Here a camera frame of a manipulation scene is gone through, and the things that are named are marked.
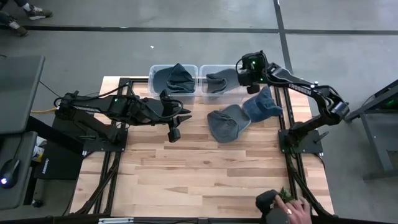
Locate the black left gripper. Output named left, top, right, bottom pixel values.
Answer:
left=157, top=90, right=193, bottom=130

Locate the blue denim cap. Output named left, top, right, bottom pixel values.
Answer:
left=241, top=86, right=284, bottom=123

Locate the dark grey cap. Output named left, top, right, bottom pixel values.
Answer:
left=205, top=68, right=241, bottom=95

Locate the slate blue cap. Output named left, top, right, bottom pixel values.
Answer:
left=152, top=67, right=175, bottom=94

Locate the grey cap pale underbrim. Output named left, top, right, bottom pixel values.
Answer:
left=206, top=103, right=252, bottom=144

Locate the clear plastic container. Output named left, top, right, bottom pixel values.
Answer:
left=147, top=63, right=200, bottom=105
left=198, top=64, right=252, bottom=108

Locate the small green potted plant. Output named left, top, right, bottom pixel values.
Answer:
left=277, top=185, right=294, bottom=203

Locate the black control box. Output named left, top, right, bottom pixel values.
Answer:
left=33, top=141, right=85, bottom=181

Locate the grey metal stand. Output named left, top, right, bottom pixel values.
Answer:
left=343, top=79, right=398, bottom=182

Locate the person's hand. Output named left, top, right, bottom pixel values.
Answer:
left=274, top=194, right=313, bottom=224

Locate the white yellow packet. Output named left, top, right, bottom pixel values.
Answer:
left=31, top=136, right=46, bottom=163

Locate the grey desk top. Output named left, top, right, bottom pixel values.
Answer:
left=0, top=55, right=46, bottom=135

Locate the person's shoe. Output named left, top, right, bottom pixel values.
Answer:
left=6, top=20, right=29, bottom=37
left=25, top=4, right=53, bottom=21

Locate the black computer mouse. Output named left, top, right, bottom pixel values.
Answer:
left=0, top=158, right=21, bottom=190

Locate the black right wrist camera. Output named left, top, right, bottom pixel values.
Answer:
left=246, top=83, right=261, bottom=95

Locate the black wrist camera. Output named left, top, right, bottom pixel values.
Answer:
left=167, top=126, right=182, bottom=144
left=246, top=83, right=261, bottom=95

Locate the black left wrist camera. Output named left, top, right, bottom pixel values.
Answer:
left=167, top=126, right=182, bottom=144

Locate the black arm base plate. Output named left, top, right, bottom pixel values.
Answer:
left=277, top=128, right=330, bottom=156
left=81, top=128, right=129, bottom=153

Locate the black aluminium table frame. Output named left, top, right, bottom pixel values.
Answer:
left=70, top=77, right=336, bottom=218

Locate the silver metal bracket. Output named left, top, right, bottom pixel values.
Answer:
left=98, top=217, right=135, bottom=224

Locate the thin black cable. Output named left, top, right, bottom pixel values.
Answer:
left=39, top=80, right=63, bottom=99

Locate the yellow extension cable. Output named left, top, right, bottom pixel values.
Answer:
left=30, top=107, right=57, bottom=114

